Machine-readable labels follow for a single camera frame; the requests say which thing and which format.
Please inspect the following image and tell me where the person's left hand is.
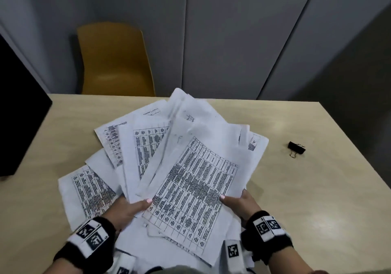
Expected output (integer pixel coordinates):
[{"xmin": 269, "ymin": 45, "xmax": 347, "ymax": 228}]
[{"xmin": 99, "ymin": 196, "xmax": 153, "ymax": 233}]

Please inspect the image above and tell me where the person's right hand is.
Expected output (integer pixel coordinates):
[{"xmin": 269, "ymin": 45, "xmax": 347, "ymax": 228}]
[{"xmin": 219, "ymin": 189, "xmax": 263, "ymax": 222}]

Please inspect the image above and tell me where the pile of printed papers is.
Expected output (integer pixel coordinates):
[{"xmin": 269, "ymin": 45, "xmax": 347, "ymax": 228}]
[{"xmin": 58, "ymin": 87, "xmax": 270, "ymax": 267}]

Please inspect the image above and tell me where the black binder clip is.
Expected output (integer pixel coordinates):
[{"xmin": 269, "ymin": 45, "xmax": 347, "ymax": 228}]
[{"xmin": 288, "ymin": 141, "xmax": 306, "ymax": 159}]

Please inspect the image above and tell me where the person's left forearm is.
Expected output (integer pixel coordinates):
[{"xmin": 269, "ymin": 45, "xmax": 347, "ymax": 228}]
[{"xmin": 42, "ymin": 258, "xmax": 80, "ymax": 274}]

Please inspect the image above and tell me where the black right wristband with markers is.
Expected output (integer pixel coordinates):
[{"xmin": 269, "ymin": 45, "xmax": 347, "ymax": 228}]
[{"xmin": 240, "ymin": 210, "xmax": 294, "ymax": 265}]

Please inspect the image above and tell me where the black wristband with markers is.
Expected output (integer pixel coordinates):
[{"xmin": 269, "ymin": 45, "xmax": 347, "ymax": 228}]
[
  {"xmin": 53, "ymin": 216, "xmax": 117, "ymax": 274},
  {"xmin": 240, "ymin": 210, "xmax": 294, "ymax": 265}
]

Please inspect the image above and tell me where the black left wristband with markers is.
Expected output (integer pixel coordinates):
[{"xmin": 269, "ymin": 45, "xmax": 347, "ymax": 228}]
[{"xmin": 53, "ymin": 216, "xmax": 117, "ymax": 274}]

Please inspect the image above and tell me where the grey green shirt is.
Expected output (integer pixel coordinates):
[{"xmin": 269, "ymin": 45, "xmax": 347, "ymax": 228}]
[{"xmin": 143, "ymin": 264, "xmax": 214, "ymax": 274}]

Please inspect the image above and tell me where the black monitor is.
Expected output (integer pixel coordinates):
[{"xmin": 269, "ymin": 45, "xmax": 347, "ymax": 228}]
[{"xmin": 0, "ymin": 34, "xmax": 53, "ymax": 177}]

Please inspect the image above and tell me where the yellow plastic chair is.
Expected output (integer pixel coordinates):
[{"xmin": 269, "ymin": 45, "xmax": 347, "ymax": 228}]
[{"xmin": 76, "ymin": 22, "xmax": 156, "ymax": 97}]

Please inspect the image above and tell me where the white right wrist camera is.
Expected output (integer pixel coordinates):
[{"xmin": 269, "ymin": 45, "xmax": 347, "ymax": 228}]
[{"xmin": 224, "ymin": 239, "xmax": 254, "ymax": 268}]

